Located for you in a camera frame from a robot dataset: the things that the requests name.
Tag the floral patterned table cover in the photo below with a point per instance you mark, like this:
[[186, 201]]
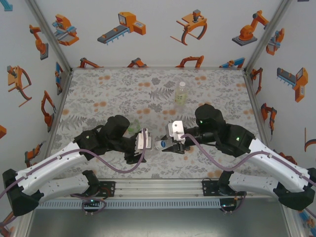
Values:
[[111, 86]]

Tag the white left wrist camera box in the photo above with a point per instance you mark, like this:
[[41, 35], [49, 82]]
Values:
[[139, 142]]

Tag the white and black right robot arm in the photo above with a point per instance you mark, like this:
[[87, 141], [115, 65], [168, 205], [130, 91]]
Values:
[[276, 165]]

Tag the grey metal panel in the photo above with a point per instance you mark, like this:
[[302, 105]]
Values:
[[158, 222]]

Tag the green label plastic bottle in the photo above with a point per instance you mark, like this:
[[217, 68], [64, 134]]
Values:
[[134, 127]]

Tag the aluminium side rail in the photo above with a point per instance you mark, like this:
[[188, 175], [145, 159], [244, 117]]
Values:
[[58, 108], [257, 108]]

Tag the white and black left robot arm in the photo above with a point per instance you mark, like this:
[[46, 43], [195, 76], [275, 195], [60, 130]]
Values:
[[49, 170]]

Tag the wide aluminium base rail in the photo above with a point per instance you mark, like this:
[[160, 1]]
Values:
[[158, 187]]

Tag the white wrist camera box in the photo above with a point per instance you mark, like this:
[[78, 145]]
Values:
[[176, 128], [139, 142]]

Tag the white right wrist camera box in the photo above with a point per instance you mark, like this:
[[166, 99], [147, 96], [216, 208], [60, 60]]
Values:
[[176, 128]]

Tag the thin aluminium cross rail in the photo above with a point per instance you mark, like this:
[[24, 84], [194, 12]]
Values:
[[158, 68]]

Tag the yellow label plastic bottle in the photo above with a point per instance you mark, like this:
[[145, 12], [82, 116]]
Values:
[[181, 98]]

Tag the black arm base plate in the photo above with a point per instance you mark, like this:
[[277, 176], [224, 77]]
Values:
[[209, 187], [109, 185]]

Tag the aluminium frame leg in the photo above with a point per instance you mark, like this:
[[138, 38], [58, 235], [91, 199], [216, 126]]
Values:
[[23, 225], [293, 222]]

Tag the small circuit board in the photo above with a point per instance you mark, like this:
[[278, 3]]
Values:
[[227, 205], [91, 201]]

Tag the aluminium frame post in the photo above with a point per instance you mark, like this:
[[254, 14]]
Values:
[[267, 34], [49, 34]]

